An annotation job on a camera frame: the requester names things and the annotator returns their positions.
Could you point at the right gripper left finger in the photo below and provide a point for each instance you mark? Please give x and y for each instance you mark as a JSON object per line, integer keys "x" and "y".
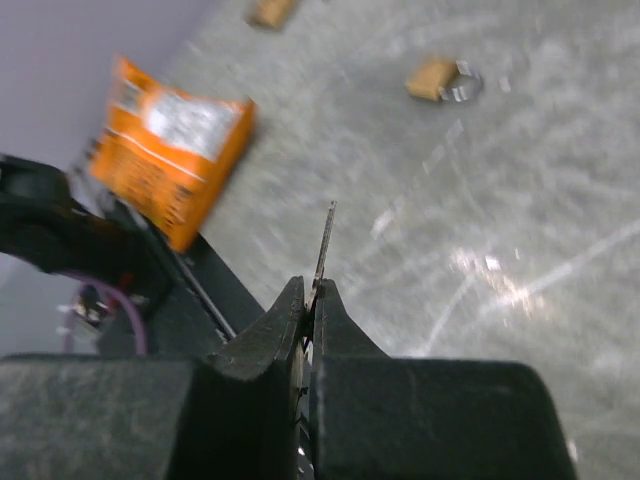
{"x": 231, "y": 415}

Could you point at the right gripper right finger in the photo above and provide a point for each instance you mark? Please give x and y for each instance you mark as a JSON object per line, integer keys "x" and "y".
{"x": 375, "y": 416}

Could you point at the small metal key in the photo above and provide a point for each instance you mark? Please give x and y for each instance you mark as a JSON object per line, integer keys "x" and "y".
{"x": 320, "y": 266}

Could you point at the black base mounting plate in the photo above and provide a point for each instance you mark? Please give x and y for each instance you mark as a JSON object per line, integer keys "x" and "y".
{"x": 190, "y": 303}

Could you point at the orange chips bag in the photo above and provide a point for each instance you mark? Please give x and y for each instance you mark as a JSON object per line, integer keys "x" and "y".
{"x": 168, "y": 153}

